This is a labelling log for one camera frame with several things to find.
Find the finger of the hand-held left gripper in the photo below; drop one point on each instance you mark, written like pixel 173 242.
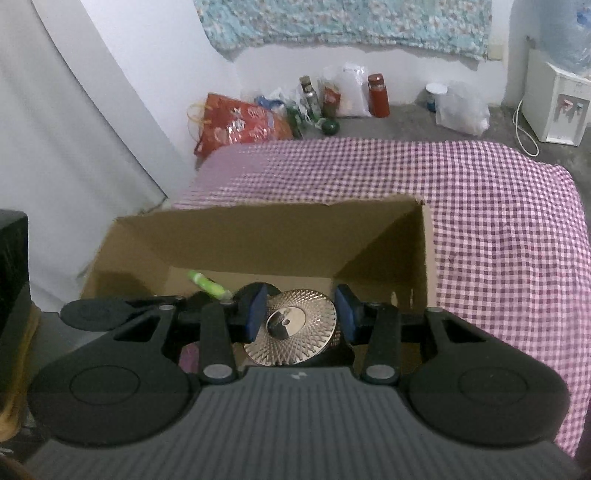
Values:
pixel 152 301

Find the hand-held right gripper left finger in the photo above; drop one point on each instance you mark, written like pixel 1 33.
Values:
pixel 256 314

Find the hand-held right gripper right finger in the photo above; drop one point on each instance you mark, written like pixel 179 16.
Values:
pixel 346 314

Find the silver patterned metal disc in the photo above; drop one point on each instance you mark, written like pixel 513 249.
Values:
pixel 300 332

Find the purple plastic object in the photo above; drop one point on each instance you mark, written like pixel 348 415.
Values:
pixel 188 359

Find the brown cardboard box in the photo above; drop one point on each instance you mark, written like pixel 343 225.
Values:
pixel 258 240

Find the green tube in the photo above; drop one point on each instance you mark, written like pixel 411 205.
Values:
pixel 207 284

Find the white curtain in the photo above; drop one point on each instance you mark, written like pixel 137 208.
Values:
pixel 55 138

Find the purple checked cloth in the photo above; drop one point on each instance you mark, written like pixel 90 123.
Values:
pixel 498 230

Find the round green object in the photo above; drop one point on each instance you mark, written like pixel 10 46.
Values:
pixel 330 127

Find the red printed bag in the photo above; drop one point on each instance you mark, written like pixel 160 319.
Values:
pixel 240 124

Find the green glass bottle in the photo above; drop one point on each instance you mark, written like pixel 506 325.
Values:
pixel 293 121

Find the blue and white plastic bag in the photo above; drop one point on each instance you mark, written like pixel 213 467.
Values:
pixel 272 99

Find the red brown jar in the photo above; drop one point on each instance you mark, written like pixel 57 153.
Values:
pixel 378 94

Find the clear plastic bag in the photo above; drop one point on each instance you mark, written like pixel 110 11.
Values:
pixel 461 110

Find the white and blue cup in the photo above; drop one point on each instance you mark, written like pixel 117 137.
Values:
pixel 435 97

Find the teal floral cloth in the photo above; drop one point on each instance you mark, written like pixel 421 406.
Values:
pixel 346 23

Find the white water dispenser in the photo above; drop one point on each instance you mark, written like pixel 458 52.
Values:
pixel 554 106

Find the blue water dispenser bottle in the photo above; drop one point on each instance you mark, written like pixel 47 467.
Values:
pixel 565 37

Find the white wall socket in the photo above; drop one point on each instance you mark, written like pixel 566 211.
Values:
pixel 495 50

